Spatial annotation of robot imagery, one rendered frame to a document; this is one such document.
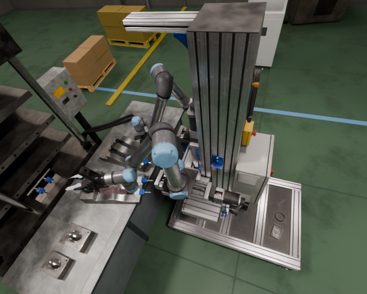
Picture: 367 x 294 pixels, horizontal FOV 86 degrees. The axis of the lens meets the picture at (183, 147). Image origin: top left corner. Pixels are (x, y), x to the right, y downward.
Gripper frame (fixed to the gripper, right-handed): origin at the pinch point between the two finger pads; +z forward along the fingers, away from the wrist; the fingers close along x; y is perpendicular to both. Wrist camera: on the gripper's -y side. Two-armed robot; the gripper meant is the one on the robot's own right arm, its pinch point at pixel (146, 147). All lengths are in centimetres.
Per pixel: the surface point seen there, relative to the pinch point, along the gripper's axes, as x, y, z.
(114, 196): -49, -7, 8
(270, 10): 293, 76, -23
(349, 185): 79, 198, 105
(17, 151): -53, -76, -36
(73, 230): -82, -26, 12
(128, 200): -46.6, 3.6, 12.6
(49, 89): 2, -80, -56
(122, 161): -16.6, -19.4, 4.7
